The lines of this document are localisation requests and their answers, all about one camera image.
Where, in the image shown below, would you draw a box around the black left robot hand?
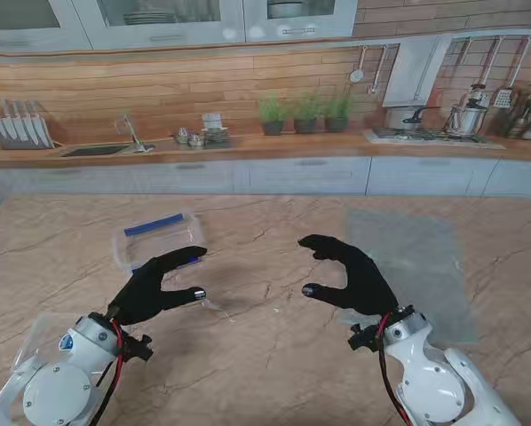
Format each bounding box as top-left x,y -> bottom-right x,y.
107,245 -> 209,327

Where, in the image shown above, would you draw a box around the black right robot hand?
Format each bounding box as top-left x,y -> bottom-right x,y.
297,234 -> 400,319

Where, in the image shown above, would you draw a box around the clear crate with blue tape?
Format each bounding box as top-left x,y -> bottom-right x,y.
112,210 -> 207,274

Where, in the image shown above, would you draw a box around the small white plastic scrap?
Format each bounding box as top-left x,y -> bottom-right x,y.
201,297 -> 238,323

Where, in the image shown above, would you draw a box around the clear lid with blue label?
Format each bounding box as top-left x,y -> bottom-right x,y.
10,312 -> 93,374

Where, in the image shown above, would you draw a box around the white lower kitchen cabinets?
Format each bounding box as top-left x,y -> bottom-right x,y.
0,154 -> 531,199

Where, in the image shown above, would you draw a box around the white kitchen cabinets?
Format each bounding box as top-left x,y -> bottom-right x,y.
0,0 -> 360,52
0,154 -> 531,199

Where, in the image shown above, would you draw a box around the steel kitchen sink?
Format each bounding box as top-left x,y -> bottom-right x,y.
59,144 -> 131,159

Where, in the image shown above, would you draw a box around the steel kitchen faucet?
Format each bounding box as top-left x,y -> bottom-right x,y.
114,113 -> 155,154

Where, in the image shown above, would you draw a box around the wooden kitchen countertop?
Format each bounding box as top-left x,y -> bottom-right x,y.
0,130 -> 531,172

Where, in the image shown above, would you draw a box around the stack of white dishes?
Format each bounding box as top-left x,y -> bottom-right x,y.
201,113 -> 231,146

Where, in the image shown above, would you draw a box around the green herb in black pot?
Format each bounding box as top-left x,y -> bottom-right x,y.
291,91 -> 324,135
257,91 -> 291,137

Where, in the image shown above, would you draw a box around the hanging steel ladle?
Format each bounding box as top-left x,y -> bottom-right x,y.
366,43 -> 390,97

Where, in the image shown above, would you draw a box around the knife block with knives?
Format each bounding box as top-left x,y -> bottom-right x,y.
0,99 -> 56,151

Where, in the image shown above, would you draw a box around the wooden pepper mills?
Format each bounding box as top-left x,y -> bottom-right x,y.
498,88 -> 531,139

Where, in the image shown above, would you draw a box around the hanging steel grater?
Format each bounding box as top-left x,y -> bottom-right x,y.
494,37 -> 531,108

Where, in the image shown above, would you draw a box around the white upper kitchen cabinets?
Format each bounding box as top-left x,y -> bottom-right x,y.
0,0 -> 360,52

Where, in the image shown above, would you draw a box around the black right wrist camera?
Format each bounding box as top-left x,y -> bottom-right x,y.
347,322 -> 382,354

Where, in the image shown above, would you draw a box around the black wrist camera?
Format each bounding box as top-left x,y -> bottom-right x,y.
122,333 -> 155,361
347,322 -> 382,354

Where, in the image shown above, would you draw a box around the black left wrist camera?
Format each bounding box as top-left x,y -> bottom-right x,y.
122,333 -> 155,361

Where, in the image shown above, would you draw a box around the red black right arm cable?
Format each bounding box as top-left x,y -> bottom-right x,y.
377,312 -> 411,426

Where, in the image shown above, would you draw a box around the red black arm cable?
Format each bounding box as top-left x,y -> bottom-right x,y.
87,318 -> 129,426
377,312 -> 411,426

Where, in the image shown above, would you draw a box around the red black left arm cable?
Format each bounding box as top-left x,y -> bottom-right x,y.
87,318 -> 129,426

